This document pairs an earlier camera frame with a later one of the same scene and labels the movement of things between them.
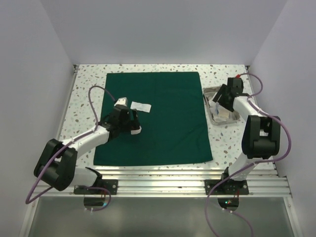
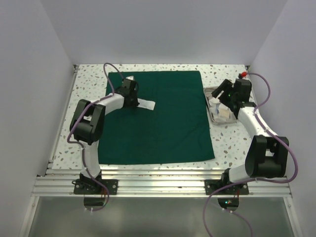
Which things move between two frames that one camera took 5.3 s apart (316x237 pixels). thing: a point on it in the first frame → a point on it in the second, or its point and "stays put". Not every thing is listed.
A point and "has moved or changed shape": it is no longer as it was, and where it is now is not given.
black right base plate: (227, 187) stays put
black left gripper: (132, 124) → (136, 102)
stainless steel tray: (219, 115) stays put
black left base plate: (111, 185) stays put
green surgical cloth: (170, 111) stays put
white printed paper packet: (140, 106) has moved or changed shape
